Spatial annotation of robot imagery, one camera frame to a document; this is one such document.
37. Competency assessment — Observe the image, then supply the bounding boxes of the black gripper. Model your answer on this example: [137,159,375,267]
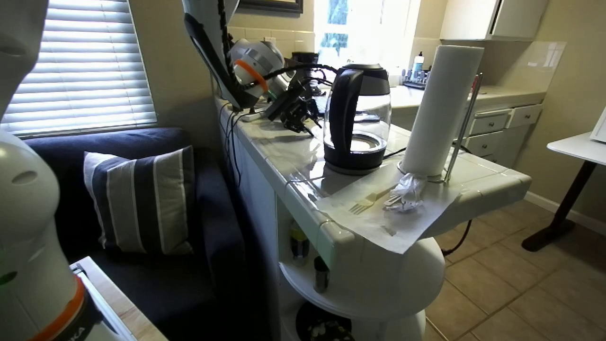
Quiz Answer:
[264,51,318,132]

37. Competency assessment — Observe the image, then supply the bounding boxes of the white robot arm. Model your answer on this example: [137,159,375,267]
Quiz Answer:
[0,132,262,341]

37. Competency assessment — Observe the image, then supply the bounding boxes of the black glass electric kettle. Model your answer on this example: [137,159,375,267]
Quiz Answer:
[322,64,392,174]

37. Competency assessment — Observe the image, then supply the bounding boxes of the white paper sheet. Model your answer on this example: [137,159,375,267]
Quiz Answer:
[317,166,461,254]

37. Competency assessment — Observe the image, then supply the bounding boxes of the blue soap bottle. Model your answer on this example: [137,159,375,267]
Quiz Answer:
[409,51,425,83]

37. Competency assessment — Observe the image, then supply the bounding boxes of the crumpled white paper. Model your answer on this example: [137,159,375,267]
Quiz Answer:
[385,172,426,212]

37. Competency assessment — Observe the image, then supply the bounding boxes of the white paper towel roll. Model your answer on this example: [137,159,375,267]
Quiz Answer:
[400,45,483,178]

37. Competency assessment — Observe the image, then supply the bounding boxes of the striped blue white pillow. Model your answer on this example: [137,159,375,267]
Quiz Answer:
[84,146,195,256]

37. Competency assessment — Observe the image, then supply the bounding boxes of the metal paper towel holder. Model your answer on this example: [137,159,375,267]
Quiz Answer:
[443,72,483,184]

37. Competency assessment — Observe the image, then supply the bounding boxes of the navy blue sofa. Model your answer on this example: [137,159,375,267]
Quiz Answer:
[29,127,262,341]

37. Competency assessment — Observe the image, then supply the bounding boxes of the white kitchen cabinet drawers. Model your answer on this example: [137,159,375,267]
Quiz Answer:
[464,104,542,166]

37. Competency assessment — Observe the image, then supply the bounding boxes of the white window blinds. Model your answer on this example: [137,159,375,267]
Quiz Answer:
[2,0,156,136]

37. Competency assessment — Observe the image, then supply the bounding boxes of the white rounded shelf unit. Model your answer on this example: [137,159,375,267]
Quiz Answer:
[275,220,445,341]

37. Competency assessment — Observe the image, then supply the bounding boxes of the wooden framed tray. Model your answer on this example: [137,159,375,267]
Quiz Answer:
[70,257,169,341]

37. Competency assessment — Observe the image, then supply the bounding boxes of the white side table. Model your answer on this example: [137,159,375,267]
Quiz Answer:
[521,132,606,252]

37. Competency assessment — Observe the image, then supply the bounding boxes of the black power cable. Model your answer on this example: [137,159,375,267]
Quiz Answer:
[442,218,476,257]

